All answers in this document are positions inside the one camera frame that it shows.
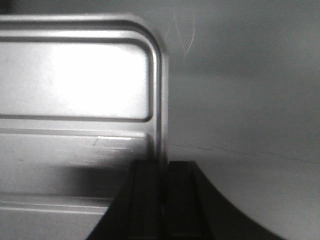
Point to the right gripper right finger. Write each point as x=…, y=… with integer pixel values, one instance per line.
x=195, y=210

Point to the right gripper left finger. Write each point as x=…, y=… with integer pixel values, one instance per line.
x=135, y=212

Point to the small silver tray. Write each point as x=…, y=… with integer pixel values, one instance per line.
x=81, y=98

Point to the large grey outer tray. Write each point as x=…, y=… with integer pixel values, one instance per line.
x=244, y=97

